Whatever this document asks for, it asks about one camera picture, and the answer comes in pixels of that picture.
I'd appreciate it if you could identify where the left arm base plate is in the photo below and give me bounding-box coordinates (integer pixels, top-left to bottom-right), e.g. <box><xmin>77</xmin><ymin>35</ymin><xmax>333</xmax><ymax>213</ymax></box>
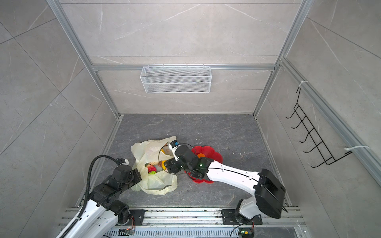
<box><xmin>126</xmin><ymin>209</ymin><xmax>146</xmax><ymax>227</ymax></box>

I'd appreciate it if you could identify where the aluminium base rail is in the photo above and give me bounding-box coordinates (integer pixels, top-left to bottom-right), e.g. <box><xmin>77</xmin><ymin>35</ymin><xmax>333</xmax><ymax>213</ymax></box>
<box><xmin>58</xmin><ymin>207</ymin><xmax>307</xmax><ymax>230</ymax></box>

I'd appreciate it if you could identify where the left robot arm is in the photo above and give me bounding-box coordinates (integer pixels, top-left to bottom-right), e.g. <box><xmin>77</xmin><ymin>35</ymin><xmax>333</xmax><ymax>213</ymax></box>
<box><xmin>57</xmin><ymin>164</ymin><xmax>141</xmax><ymax>238</ymax></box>

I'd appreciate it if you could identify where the white wire mesh basket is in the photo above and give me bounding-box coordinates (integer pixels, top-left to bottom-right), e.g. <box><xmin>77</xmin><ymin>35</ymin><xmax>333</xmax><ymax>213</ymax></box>
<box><xmin>140</xmin><ymin>66</ymin><xmax>212</xmax><ymax>94</ymax></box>

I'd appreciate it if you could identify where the left black corrugated cable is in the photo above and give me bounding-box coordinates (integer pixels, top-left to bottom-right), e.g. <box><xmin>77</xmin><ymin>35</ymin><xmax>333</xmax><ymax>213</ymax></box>
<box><xmin>58</xmin><ymin>155</ymin><xmax>120</xmax><ymax>238</ymax></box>

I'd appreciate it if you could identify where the red flower-shaped plate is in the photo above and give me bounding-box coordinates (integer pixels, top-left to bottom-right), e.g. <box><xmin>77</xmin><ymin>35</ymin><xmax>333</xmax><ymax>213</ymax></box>
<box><xmin>188</xmin><ymin>146</ymin><xmax>223</xmax><ymax>184</ymax></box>

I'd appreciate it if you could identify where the right thin black cable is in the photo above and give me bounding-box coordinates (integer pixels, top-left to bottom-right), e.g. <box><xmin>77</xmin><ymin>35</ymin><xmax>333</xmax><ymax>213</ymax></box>
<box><xmin>157</xmin><ymin>142</ymin><xmax>288</xmax><ymax>212</ymax></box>

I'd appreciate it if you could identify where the red fake fruit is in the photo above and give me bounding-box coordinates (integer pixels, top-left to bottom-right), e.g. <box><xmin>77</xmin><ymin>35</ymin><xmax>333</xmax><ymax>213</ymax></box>
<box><xmin>146</xmin><ymin>164</ymin><xmax>157</xmax><ymax>173</ymax></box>

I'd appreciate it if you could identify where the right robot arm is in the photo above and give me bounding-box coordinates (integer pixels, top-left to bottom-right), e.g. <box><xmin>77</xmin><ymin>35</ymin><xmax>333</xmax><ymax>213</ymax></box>
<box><xmin>164</xmin><ymin>141</ymin><xmax>288</xmax><ymax>224</ymax></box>

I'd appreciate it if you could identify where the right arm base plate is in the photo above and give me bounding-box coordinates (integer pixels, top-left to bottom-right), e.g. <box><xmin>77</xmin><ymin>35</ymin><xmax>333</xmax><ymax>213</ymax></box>
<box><xmin>221</xmin><ymin>209</ymin><xmax>263</xmax><ymax>225</ymax></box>

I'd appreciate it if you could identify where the black wire hook rack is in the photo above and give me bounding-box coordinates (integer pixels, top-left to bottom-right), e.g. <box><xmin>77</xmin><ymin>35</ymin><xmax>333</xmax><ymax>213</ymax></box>
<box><xmin>285</xmin><ymin>88</ymin><xmax>353</xmax><ymax>168</ymax></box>

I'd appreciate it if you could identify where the yellowish plastic bag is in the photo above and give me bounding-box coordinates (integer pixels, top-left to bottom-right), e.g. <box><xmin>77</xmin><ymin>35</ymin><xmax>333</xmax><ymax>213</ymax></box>
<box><xmin>131</xmin><ymin>136</ymin><xmax>178</xmax><ymax>195</ymax></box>

